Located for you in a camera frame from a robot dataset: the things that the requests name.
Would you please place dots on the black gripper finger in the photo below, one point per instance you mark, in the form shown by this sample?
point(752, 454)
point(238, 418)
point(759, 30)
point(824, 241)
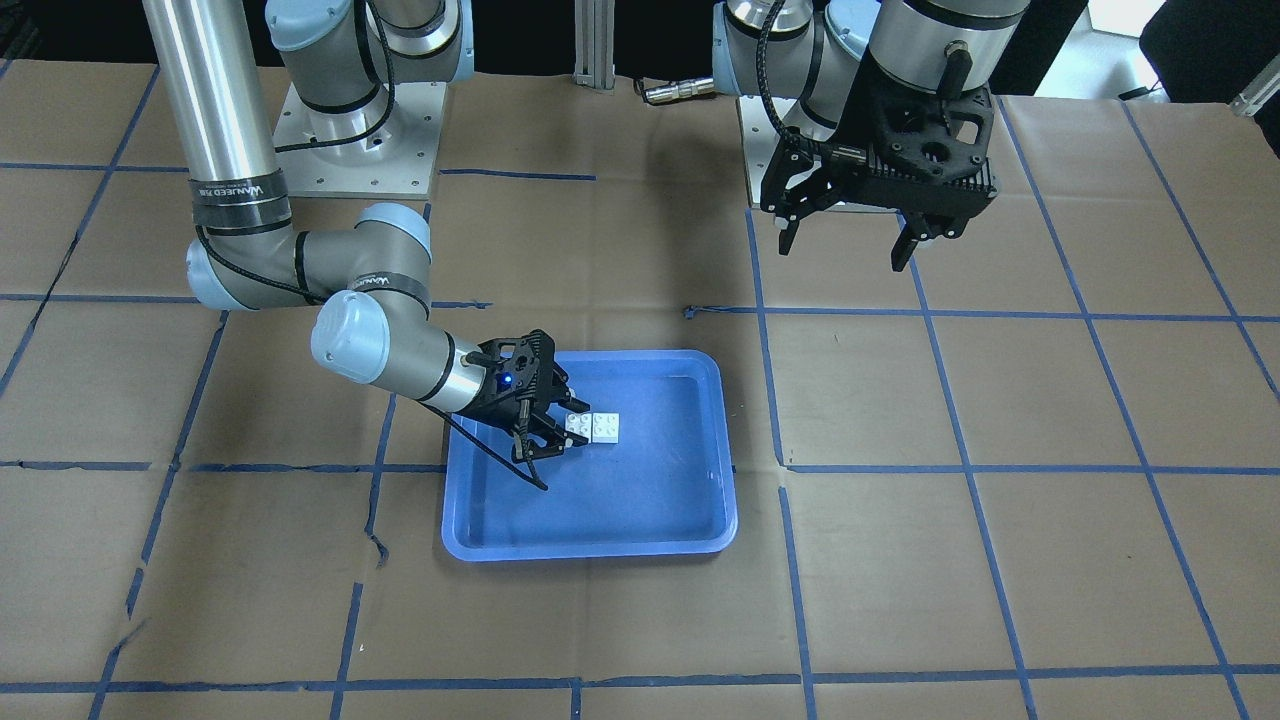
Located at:
point(915, 229)
point(563, 396)
point(542, 436)
point(787, 224)

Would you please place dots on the white block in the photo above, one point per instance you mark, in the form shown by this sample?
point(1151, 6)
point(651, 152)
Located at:
point(605, 428)
point(580, 426)

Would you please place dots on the blue plastic tray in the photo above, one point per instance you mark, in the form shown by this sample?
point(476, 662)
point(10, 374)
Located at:
point(665, 487)

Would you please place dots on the aluminium frame post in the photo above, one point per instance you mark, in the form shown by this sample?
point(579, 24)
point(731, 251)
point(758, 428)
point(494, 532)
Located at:
point(593, 30)

